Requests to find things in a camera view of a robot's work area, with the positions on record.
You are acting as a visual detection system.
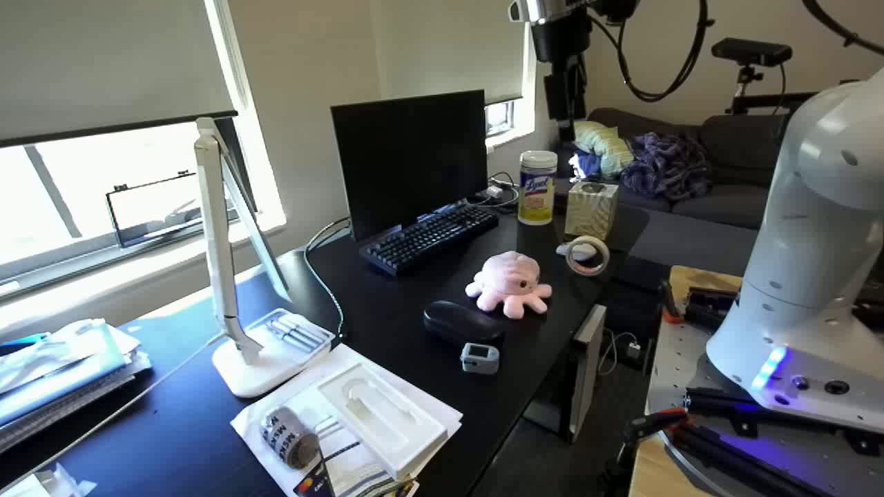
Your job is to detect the white folding desk lamp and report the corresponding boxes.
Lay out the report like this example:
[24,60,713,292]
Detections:
[194,115,333,401]

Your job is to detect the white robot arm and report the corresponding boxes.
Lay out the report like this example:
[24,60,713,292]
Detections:
[703,71,884,432]

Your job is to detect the black keyboard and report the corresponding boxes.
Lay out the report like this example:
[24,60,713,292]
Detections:
[358,201,496,275]

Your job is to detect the black glasses case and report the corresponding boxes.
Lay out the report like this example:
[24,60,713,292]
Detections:
[421,300,506,344]

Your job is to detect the pink plush octopus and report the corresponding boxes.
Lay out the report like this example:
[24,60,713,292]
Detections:
[463,252,551,321]

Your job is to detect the black computer monitor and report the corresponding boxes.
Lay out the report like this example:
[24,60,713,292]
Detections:
[330,91,485,241]

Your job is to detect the small grey pulse oximeter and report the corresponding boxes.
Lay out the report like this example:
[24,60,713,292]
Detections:
[459,341,499,376]

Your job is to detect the disinfecting wipes canister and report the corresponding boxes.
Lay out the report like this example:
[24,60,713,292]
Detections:
[517,149,558,225]

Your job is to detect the white tape roll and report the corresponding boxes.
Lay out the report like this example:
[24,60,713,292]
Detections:
[555,235,611,278]

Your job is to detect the patterned tissue box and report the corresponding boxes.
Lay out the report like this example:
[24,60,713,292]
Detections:
[566,181,618,241]

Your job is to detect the white plastic packaging tray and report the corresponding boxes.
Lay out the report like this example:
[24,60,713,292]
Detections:
[318,361,444,481]

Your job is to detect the light green pillow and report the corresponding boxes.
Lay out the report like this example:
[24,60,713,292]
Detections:
[573,120,631,177]

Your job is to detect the white computer tower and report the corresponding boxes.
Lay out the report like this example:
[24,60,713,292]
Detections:
[525,303,607,439]

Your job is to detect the papers under tray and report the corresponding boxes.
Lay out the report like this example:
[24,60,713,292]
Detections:
[232,344,462,497]

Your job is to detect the purple patterned cloth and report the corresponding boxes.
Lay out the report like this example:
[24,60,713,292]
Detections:
[620,132,709,205]

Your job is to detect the grey cylindrical roll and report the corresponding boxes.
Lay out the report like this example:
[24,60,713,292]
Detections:
[263,405,319,470]

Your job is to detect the dark grey sofa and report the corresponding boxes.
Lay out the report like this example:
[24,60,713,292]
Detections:
[590,93,805,272]

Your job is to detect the stack of papers and envelopes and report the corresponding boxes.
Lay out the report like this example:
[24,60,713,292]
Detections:
[0,321,148,453]

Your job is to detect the white lamp power cable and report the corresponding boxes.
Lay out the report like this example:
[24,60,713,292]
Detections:
[297,214,357,340]

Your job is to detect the black camera on stand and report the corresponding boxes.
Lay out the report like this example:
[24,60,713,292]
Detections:
[713,39,792,115]

